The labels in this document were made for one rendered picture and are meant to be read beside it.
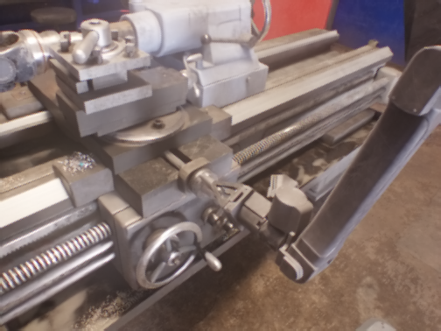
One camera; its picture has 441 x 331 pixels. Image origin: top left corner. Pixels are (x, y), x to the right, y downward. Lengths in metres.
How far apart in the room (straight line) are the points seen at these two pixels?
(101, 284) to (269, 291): 0.81
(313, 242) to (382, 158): 0.19
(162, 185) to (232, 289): 0.96
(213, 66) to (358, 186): 0.79
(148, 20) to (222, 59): 0.29
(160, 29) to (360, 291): 1.47
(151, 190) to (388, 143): 0.53
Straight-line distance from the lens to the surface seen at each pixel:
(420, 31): 0.43
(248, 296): 1.67
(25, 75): 0.94
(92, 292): 1.22
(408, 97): 0.42
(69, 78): 0.83
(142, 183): 0.83
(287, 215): 0.60
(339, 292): 1.81
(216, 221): 1.01
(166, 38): 1.07
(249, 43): 1.24
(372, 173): 0.49
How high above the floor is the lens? 1.42
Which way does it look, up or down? 38 degrees down
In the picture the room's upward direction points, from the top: 6 degrees clockwise
